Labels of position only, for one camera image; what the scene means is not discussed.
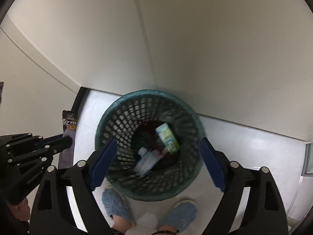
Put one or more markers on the green plastic trash basket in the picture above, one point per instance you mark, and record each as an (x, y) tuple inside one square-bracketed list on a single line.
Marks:
[(132, 121)]

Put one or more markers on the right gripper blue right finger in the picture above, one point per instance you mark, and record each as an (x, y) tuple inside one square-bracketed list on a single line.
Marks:
[(214, 167)]

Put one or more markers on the red mesh net bag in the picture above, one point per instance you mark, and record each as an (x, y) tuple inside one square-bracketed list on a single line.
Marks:
[(158, 149)]

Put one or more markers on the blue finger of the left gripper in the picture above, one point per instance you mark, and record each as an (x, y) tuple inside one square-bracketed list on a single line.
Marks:
[(56, 144)]

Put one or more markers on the green white small carton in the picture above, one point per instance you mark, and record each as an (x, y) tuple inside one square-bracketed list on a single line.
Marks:
[(167, 138)]

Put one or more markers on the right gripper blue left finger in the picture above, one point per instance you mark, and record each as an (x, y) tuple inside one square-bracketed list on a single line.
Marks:
[(100, 163)]

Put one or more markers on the left blue slipper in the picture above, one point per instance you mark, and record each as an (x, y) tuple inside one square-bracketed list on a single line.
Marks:
[(116, 207)]

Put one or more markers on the purple sachet wrapper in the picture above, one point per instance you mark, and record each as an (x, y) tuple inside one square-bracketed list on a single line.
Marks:
[(66, 157)]

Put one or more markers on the person's left hand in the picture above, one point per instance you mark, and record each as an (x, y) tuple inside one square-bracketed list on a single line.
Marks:
[(21, 211)]

